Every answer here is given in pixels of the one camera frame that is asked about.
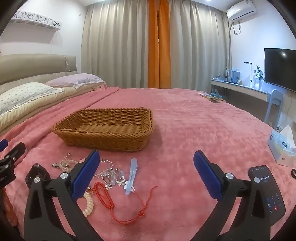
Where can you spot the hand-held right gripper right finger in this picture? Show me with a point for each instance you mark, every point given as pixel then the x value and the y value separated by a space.
pixel 208 176

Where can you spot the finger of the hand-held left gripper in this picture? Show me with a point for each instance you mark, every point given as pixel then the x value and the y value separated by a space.
pixel 2 144
pixel 16 150

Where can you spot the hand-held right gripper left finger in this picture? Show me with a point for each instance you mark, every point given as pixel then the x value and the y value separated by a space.
pixel 85 176

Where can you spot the pearl silver hair clip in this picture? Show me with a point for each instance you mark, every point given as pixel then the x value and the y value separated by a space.
pixel 64 163

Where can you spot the black wrist watch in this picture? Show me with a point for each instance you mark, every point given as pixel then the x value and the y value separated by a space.
pixel 34 170

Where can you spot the silver butterfly charm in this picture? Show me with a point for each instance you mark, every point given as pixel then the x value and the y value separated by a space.
pixel 120 182

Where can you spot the light blue hair clip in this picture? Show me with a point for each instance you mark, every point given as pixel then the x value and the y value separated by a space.
pixel 133 171

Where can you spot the brown wicker basket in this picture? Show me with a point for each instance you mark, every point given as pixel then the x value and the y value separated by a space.
pixel 104 132

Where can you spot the orange cloth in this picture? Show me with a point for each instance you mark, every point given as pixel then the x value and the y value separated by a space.
pixel 9 208

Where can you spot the pink fleece blanket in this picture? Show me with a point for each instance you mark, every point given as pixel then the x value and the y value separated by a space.
pixel 196 129

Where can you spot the white floral pillow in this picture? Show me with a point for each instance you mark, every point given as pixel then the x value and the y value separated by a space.
pixel 25 95

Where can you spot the beige folded quilt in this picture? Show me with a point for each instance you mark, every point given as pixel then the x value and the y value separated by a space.
pixel 46 102

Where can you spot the blue white tissue box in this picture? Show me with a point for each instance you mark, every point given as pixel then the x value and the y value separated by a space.
pixel 281 148

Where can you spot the cards on blanket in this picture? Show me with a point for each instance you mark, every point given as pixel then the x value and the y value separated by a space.
pixel 211 97

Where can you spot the lilac pillow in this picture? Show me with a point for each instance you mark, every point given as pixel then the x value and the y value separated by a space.
pixel 74 80

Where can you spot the white desk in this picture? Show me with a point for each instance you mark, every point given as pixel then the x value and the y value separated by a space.
pixel 238 89

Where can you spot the pale blue chair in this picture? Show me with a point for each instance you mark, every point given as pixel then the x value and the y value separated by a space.
pixel 275 102

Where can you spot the boxes on desk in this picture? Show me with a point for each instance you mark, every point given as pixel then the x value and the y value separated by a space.
pixel 232 76

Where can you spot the white vase with flowers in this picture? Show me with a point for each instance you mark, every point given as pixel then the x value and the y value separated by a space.
pixel 257 80

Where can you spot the white desk lamp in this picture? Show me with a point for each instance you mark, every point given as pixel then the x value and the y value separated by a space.
pixel 251 74

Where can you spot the grey curtain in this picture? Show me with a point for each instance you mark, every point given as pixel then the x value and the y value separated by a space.
pixel 115 44
pixel 198 46

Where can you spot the black flat television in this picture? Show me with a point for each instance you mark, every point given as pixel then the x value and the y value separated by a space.
pixel 279 67

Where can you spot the orange curtain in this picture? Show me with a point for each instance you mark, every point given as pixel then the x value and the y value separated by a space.
pixel 159 46

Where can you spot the white air conditioner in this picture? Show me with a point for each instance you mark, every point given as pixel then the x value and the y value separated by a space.
pixel 241 9

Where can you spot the white wall shelf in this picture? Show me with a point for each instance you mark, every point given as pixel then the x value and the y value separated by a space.
pixel 37 20

